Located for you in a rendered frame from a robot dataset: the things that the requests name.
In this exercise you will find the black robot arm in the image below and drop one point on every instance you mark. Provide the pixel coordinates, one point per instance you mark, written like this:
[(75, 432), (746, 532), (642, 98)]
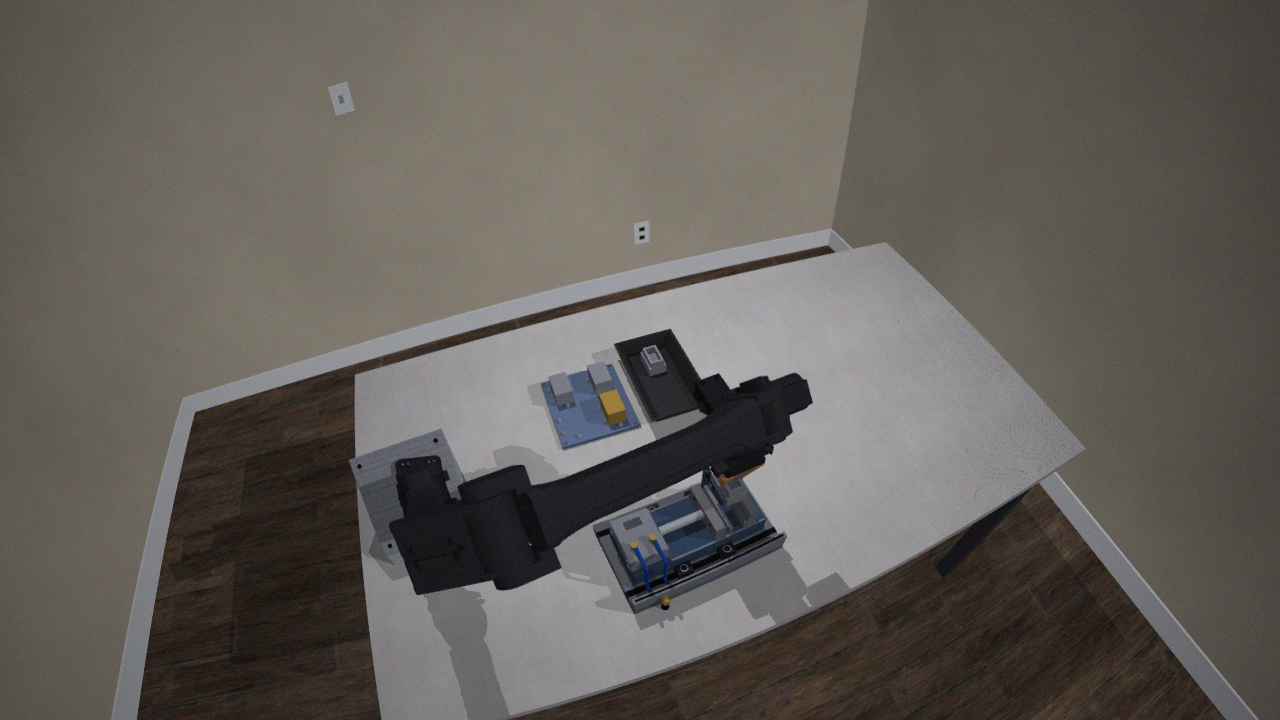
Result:
[(489, 530)]

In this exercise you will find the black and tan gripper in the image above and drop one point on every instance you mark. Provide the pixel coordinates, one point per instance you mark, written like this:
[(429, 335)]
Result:
[(741, 465)]

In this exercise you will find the yellow block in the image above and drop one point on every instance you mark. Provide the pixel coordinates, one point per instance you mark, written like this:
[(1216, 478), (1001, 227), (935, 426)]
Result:
[(613, 407)]

